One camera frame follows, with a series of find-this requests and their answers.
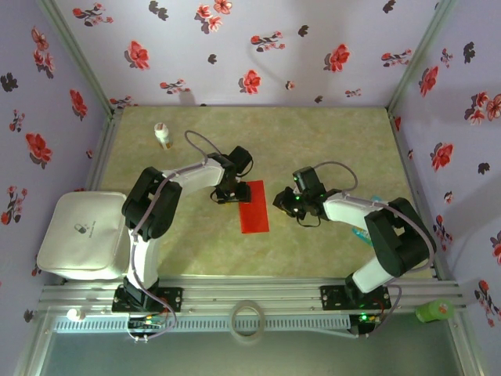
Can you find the small circuit board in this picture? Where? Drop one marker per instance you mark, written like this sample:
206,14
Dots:
148,323
368,318

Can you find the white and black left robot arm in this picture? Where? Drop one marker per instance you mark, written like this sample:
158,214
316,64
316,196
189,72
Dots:
195,176

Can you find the aluminium frame post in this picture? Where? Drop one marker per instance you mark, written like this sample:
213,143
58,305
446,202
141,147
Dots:
418,58
81,58

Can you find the red paper sheet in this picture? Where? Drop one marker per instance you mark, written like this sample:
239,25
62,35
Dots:
254,215

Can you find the white zip pouch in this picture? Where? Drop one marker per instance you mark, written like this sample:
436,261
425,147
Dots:
86,235

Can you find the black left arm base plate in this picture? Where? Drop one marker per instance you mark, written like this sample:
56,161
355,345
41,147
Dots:
172,299

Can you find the teal packet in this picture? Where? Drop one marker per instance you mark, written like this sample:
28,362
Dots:
362,235

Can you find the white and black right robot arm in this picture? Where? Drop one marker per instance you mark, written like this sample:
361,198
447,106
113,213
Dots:
344,209

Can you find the clear tape roll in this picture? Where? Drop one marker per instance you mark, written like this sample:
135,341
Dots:
247,340

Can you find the aluminium table side rail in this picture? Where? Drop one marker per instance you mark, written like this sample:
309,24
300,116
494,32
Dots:
102,150
403,149

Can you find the long aluminium mounting rail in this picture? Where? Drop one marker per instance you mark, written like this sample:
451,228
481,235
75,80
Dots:
254,291

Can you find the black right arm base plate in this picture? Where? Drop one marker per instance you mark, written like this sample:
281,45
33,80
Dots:
332,299

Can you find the white pill bottle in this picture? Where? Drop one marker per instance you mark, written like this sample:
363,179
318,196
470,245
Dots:
162,135

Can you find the aluminium frame bar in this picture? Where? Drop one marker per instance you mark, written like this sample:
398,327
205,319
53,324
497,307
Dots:
34,344
466,344

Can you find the green cylindrical container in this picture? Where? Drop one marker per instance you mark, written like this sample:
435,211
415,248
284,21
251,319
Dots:
432,312

